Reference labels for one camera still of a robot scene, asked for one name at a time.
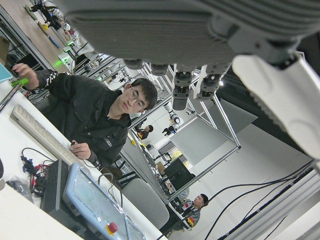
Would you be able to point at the aluminium profile frame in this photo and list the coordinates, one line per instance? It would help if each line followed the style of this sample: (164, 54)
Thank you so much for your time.
(226, 123)

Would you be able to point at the small black monitor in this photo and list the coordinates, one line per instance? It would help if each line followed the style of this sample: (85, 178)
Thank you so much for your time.
(178, 173)

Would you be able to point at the green handheld tool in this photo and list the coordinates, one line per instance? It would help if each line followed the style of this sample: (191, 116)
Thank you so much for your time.
(20, 82)

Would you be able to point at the man in grey jacket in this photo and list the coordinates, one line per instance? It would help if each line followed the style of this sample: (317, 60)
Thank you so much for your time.
(195, 215)

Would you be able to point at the grey office chair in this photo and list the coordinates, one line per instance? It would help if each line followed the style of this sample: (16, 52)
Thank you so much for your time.
(145, 200)

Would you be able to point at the white computer keyboard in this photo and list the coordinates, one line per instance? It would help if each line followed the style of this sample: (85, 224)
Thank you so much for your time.
(37, 127)

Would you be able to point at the blue-grey teach pendant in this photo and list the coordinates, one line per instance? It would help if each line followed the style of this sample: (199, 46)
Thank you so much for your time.
(95, 197)

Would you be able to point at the silver metal bar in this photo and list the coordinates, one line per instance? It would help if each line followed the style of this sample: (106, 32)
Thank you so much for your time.
(10, 96)

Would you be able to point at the seated person in black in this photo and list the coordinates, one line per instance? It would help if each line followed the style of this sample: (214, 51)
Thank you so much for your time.
(145, 131)

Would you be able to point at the black ribbed power box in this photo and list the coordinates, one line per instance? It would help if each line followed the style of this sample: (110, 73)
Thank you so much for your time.
(53, 185)

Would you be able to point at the grey and white left robot hand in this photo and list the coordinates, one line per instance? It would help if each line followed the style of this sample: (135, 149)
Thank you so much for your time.
(155, 32)

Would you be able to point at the man in black jacket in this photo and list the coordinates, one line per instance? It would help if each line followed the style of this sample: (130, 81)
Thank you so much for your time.
(87, 112)

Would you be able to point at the aluminium extrusion beam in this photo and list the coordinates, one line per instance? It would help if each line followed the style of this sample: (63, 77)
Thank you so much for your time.
(287, 200)

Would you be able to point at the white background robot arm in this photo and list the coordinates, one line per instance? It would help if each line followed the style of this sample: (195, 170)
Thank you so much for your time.
(172, 113)

